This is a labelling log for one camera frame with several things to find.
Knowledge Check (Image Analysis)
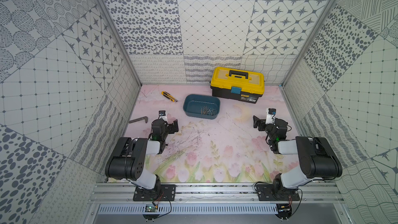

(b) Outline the teal plastic storage box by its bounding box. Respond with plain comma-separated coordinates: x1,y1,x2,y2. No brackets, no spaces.
183,94,221,119

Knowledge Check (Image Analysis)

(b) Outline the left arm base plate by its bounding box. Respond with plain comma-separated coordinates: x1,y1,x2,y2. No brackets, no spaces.
133,184,176,202

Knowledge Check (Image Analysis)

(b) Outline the yellow utility knife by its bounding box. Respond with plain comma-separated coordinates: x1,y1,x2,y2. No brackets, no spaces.
161,91,178,102

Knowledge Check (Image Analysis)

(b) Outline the dark metal hex key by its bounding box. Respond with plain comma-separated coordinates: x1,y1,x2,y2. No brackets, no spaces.
128,116,148,124

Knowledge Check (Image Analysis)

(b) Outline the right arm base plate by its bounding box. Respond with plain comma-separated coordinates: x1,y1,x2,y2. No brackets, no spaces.
254,182,301,202

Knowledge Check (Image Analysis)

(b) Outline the aluminium mounting rail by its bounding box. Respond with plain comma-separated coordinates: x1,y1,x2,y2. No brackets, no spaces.
88,183,344,204

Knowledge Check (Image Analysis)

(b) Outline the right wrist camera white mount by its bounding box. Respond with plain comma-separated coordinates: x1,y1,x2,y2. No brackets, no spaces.
265,108,276,124

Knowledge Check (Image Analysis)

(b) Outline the yellow black toolbox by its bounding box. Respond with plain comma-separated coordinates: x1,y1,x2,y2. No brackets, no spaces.
210,67,265,104

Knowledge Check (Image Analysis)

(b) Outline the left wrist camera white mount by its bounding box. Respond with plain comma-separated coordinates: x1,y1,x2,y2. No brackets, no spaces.
159,111,167,122

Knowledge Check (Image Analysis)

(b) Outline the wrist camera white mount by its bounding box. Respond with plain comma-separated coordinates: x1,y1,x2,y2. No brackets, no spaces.
265,108,276,124
159,111,167,122

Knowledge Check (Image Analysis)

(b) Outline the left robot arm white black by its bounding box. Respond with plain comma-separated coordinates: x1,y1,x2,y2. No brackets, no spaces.
105,118,179,193

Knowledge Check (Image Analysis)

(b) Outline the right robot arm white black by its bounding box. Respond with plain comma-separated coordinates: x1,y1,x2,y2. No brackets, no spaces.
253,112,343,193

